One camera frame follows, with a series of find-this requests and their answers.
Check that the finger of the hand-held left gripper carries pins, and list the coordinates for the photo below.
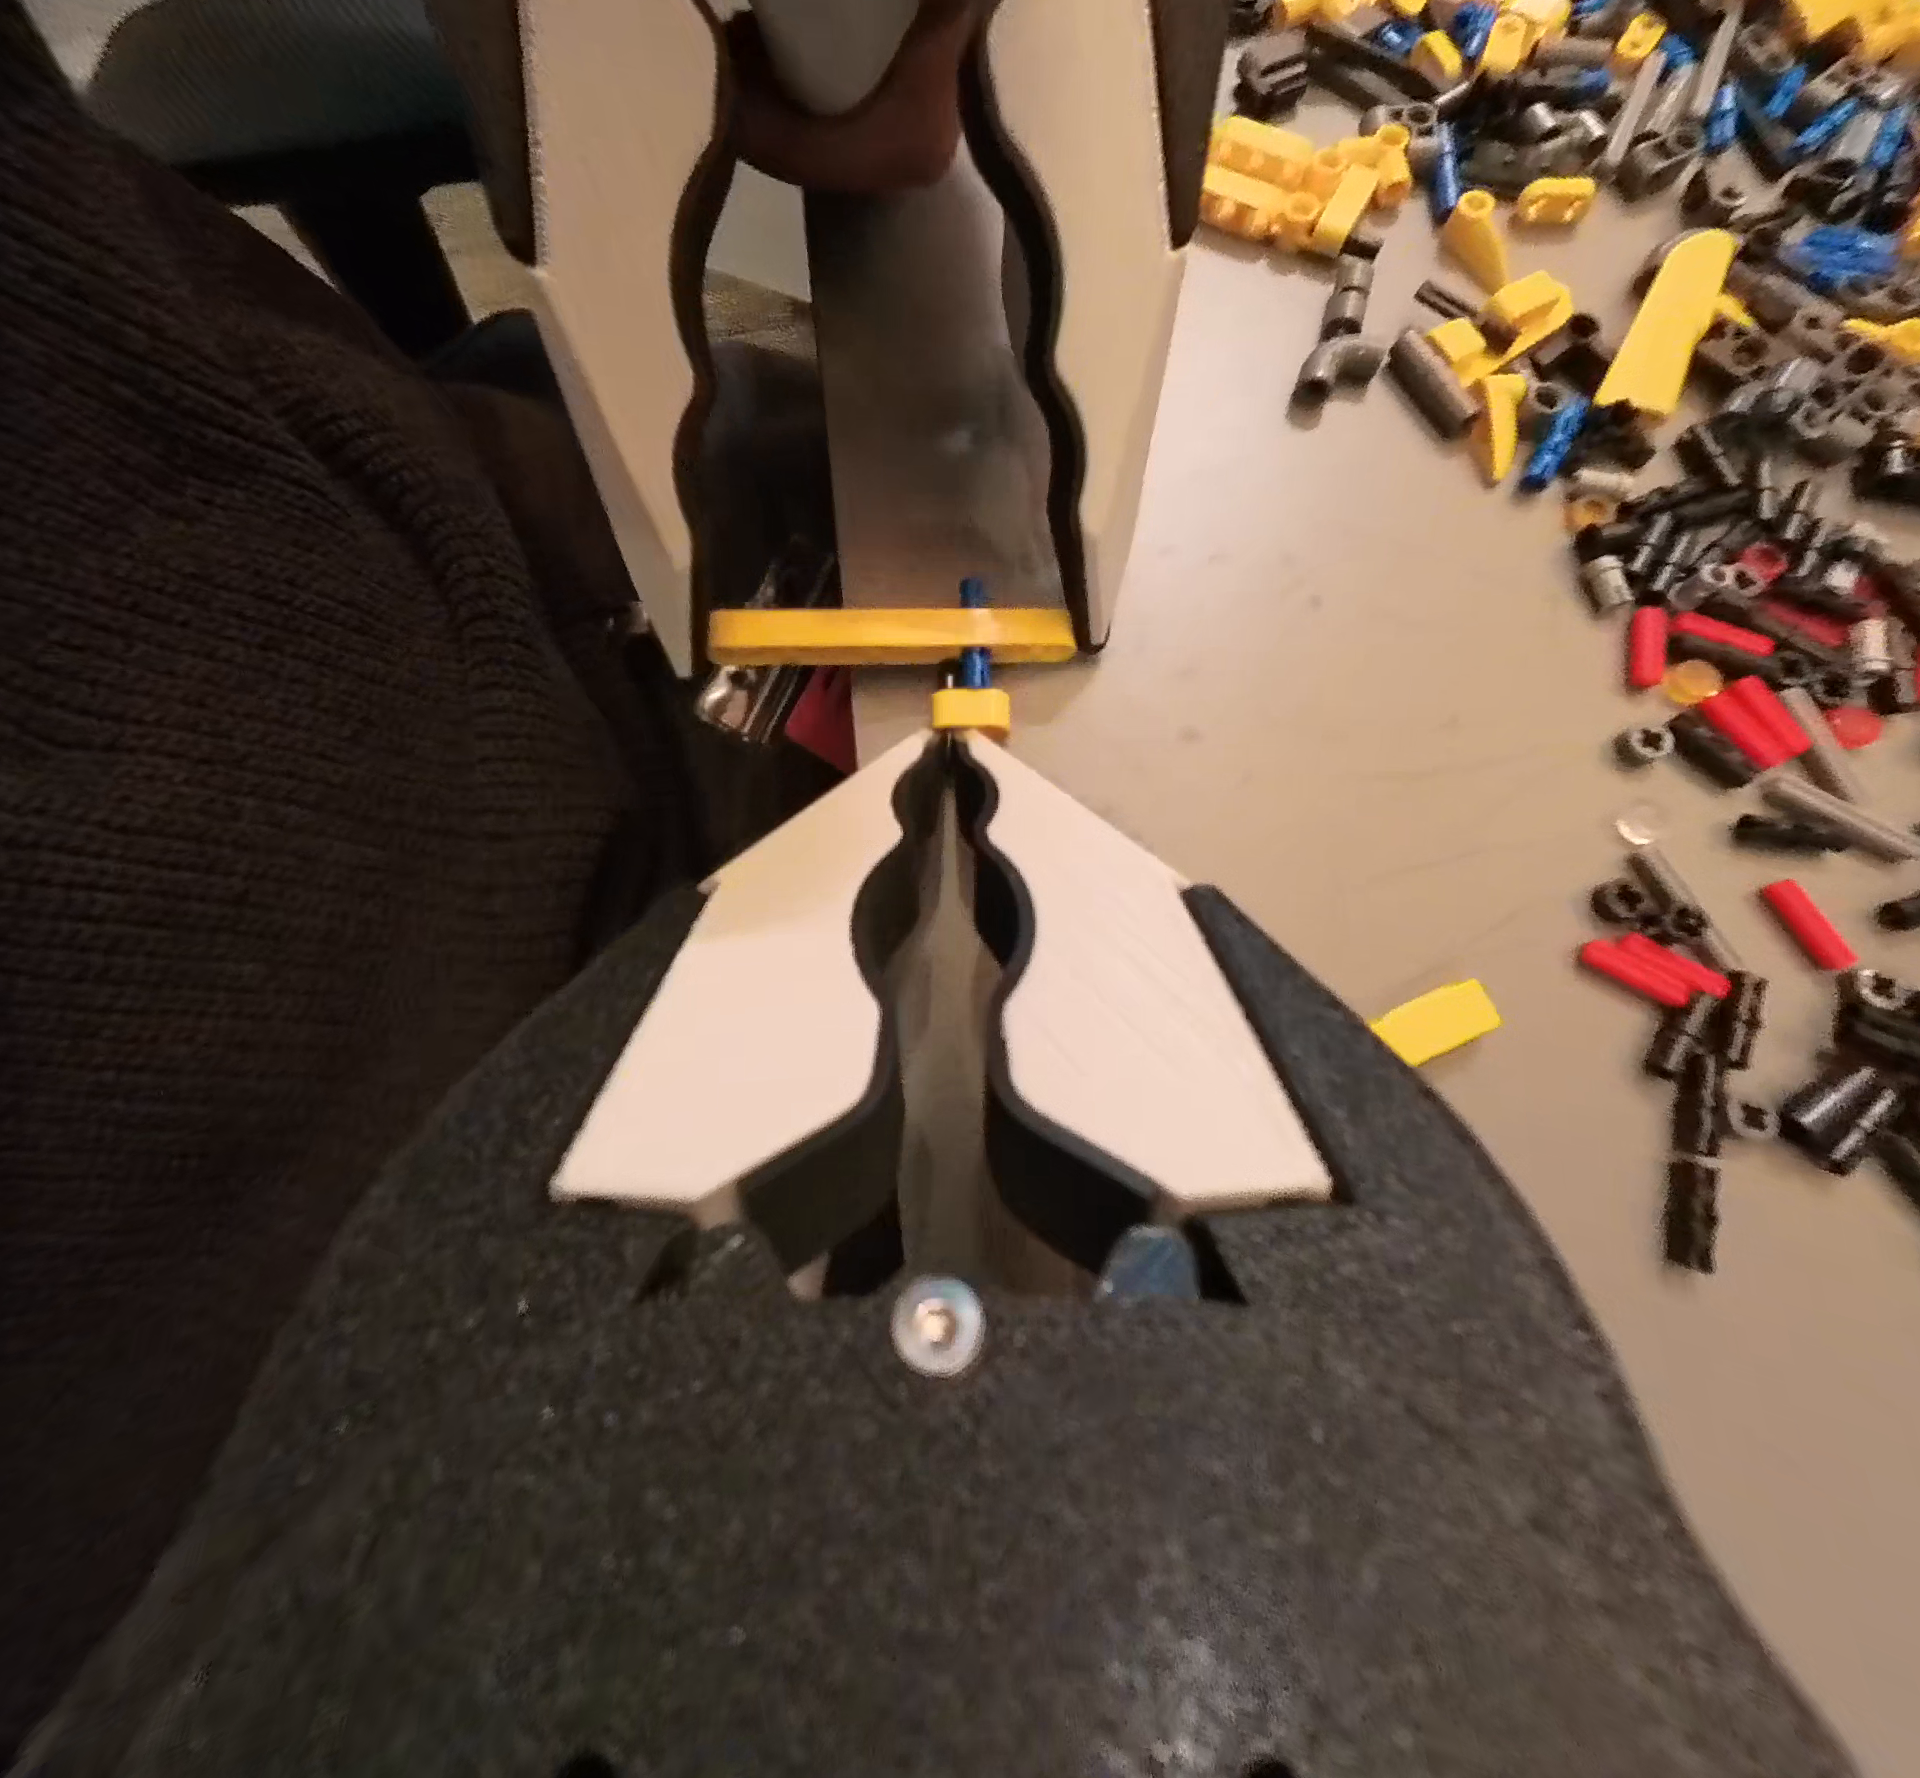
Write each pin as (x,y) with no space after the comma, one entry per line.
(614,159)
(1108,159)

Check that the yellow curved toy panel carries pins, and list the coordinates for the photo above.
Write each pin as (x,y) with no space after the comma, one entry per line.
(1434,1025)

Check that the pile of yellow grey bricks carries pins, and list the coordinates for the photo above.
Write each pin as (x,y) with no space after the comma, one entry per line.
(1575,84)

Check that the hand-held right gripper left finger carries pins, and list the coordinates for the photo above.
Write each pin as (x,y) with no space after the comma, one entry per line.
(734,1026)

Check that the yellow toy beam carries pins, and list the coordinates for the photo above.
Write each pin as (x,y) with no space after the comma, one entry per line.
(843,638)

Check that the pile of black red pins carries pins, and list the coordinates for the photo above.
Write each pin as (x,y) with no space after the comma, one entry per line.
(1772,699)

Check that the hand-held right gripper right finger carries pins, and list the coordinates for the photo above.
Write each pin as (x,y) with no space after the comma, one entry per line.
(1157,1026)

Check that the person's left hand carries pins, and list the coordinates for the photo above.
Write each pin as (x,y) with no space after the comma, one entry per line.
(855,153)

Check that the person's dark clothing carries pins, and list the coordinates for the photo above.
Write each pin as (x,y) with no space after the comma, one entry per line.
(224,610)

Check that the blue toy pin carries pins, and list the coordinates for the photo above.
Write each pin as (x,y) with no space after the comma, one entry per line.
(973,610)

